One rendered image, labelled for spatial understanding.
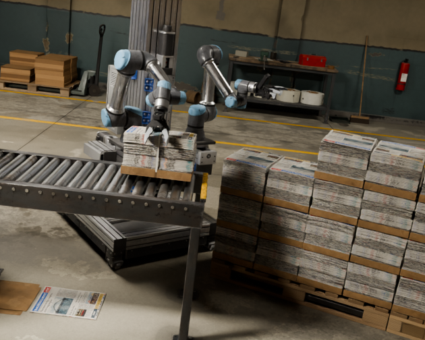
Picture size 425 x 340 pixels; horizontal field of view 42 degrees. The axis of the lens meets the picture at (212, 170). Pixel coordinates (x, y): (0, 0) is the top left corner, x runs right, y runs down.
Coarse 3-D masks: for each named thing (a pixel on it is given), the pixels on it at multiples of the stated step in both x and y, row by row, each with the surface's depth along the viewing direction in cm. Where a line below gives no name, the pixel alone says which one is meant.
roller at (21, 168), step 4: (32, 156) 312; (28, 160) 305; (32, 160) 308; (36, 160) 313; (24, 164) 297; (28, 164) 301; (32, 164) 306; (16, 168) 290; (20, 168) 291; (24, 168) 294; (28, 168) 300; (12, 172) 283; (16, 172) 284; (20, 172) 288; (24, 172) 294; (8, 176) 276; (12, 176) 278; (16, 176) 282; (12, 180) 276
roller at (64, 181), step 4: (76, 164) 308; (80, 164) 311; (72, 168) 300; (76, 168) 303; (80, 168) 310; (68, 172) 293; (72, 172) 295; (76, 172) 301; (64, 176) 286; (68, 176) 288; (72, 176) 293; (60, 180) 280; (64, 180) 281; (68, 180) 285; (56, 184) 273; (60, 184) 275; (64, 184) 278
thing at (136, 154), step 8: (136, 128) 303; (144, 128) 306; (128, 136) 286; (136, 136) 286; (152, 136) 286; (128, 144) 287; (136, 144) 287; (144, 144) 287; (152, 144) 287; (128, 152) 288; (136, 152) 288; (144, 152) 288; (128, 160) 289; (136, 160) 289; (144, 160) 289; (144, 176) 292
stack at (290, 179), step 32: (224, 160) 344; (256, 160) 348; (288, 160) 357; (256, 192) 340; (288, 192) 332; (320, 192) 325; (352, 192) 317; (256, 224) 345; (288, 224) 336; (320, 224) 328; (384, 224) 314; (256, 256) 350; (288, 256) 342; (320, 256) 334; (384, 256) 318; (256, 288) 356; (288, 288) 347; (352, 288) 330; (384, 288) 322; (352, 320) 335; (384, 320) 327
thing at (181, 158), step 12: (180, 132) 309; (168, 144) 287; (180, 144) 286; (192, 144) 286; (168, 156) 288; (180, 156) 288; (192, 156) 287; (168, 168) 289; (180, 168) 289; (192, 168) 290
